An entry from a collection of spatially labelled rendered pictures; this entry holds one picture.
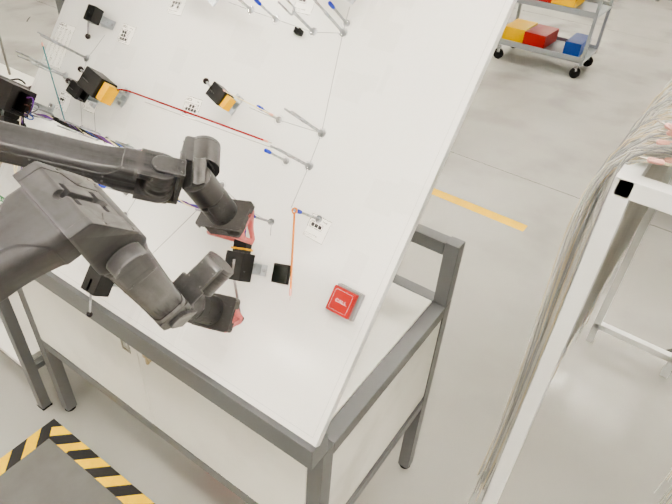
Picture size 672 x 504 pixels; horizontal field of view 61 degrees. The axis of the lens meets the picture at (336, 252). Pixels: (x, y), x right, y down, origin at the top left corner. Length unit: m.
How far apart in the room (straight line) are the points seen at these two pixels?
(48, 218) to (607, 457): 2.21
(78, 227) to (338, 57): 0.83
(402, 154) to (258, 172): 0.32
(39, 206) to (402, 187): 0.72
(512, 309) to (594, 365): 0.43
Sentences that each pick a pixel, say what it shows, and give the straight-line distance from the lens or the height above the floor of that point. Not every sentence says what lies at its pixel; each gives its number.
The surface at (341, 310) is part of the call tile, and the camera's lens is 1.07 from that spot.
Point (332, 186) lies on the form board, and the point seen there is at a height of 1.24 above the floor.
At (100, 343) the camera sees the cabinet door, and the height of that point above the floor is 0.63.
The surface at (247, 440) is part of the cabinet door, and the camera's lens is 1.42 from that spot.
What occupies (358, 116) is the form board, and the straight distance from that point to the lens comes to 1.17.
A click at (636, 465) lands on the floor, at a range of 2.49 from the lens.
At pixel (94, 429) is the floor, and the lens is 2.36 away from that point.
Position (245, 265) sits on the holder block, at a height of 1.13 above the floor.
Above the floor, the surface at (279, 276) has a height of 1.08.
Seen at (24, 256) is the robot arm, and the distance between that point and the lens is 0.52.
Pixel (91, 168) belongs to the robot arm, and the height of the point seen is 1.37.
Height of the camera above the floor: 1.84
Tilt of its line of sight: 38 degrees down
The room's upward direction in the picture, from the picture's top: 4 degrees clockwise
